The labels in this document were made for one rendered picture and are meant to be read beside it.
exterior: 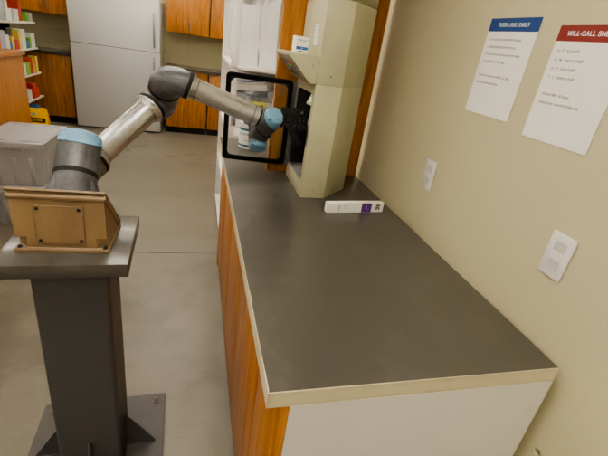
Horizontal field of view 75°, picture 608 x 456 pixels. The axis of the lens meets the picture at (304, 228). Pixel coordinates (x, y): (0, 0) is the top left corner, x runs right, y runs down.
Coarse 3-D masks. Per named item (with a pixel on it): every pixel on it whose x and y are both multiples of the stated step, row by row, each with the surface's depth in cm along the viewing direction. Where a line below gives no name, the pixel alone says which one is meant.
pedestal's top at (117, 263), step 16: (128, 224) 128; (16, 240) 111; (128, 240) 119; (0, 256) 102; (16, 256) 104; (32, 256) 104; (48, 256) 106; (64, 256) 107; (80, 256) 108; (96, 256) 109; (112, 256) 110; (128, 256) 111; (0, 272) 99; (16, 272) 101; (32, 272) 102; (48, 272) 103; (64, 272) 104; (80, 272) 105; (96, 272) 106; (112, 272) 107; (128, 272) 110
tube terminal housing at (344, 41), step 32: (320, 0) 151; (320, 32) 150; (352, 32) 149; (320, 64) 151; (352, 64) 157; (320, 96) 156; (352, 96) 167; (320, 128) 162; (352, 128) 178; (320, 160) 168; (320, 192) 175
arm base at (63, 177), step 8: (56, 168) 110; (64, 168) 109; (72, 168) 110; (80, 168) 111; (56, 176) 109; (64, 176) 108; (72, 176) 109; (80, 176) 110; (88, 176) 112; (96, 176) 115; (48, 184) 108; (56, 184) 107; (64, 184) 107; (72, 184) 108; (80, 184) 109; (88, 184) 111; (96, 184) 115
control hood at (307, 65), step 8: (280, 56) 172; (288, 56) 154; (296, 56) 148; (304, 56) 148; (312, 56) 149; (296, 64) 150; (304, 64) 150; (312, 64) 150; (304, 72) 151; (312, 72) 152; (304, 80) 159; (312, 80) 153
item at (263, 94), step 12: (240, 84) 180; (252, 84) 180; (264, 84) 181; (276, 84) 181; (240, 96) 182; (252, 96) 182; (264, 96) 183; (276, 96) 183; (240, 120) 186; (228, 132) 188; (240, 132) 189; (276, 132) 190; (228, 144) 191; (240, 144) 191; (276, 144) 193; (252, 156) 194; (264, 156) 195; (276, 156) 195
